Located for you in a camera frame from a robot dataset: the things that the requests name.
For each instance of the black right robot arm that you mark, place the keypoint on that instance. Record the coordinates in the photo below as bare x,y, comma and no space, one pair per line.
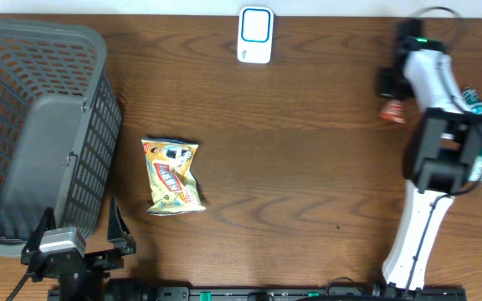
440,155

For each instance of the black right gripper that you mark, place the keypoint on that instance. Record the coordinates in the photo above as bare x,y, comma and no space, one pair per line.
384,88

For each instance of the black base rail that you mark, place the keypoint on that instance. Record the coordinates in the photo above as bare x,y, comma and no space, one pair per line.
334,293

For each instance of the white barcode scanner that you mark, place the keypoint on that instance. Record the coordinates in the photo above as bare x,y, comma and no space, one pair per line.
255,35

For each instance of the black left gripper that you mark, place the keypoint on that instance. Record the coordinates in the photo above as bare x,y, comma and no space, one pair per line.
103,264

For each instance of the red chocolate bar wrapper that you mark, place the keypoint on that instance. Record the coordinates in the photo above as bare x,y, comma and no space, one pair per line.
393,111

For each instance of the yellow snack bag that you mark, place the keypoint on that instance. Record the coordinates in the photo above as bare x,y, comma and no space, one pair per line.
173,187

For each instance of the grey plastic basket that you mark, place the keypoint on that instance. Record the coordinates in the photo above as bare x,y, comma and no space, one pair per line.
59,126

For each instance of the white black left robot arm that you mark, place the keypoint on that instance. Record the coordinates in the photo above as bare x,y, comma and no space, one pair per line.
89,286

